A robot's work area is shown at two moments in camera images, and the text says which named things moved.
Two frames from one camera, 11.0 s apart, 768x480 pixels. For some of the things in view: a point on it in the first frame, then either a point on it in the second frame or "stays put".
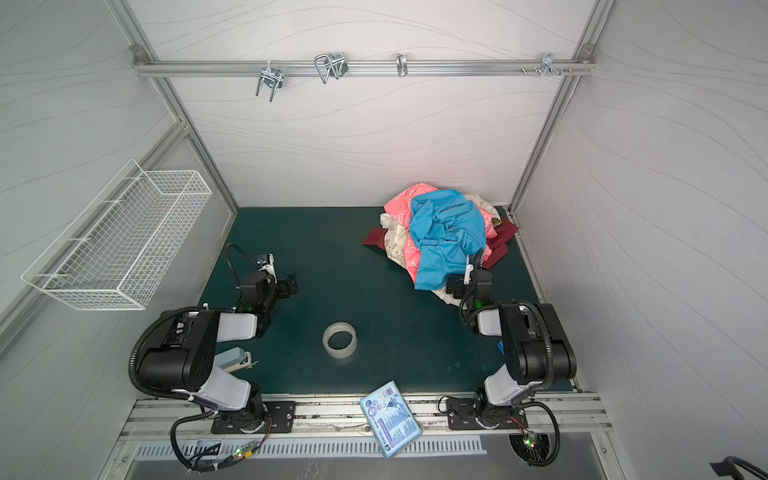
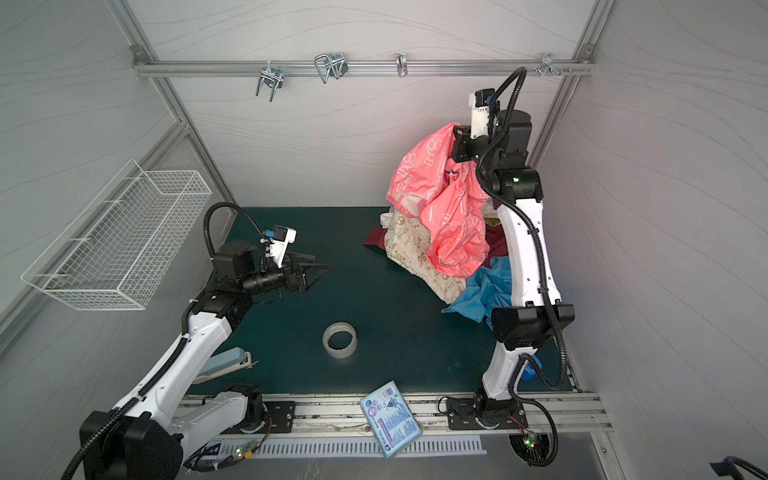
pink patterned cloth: [399, 203] to [429, 180]
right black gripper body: [459, 285] to [460, 149]
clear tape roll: [335, 327] stays put
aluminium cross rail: [234, 67] stays put
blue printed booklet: [390, 418] stays put
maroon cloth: [376, 238] stays put
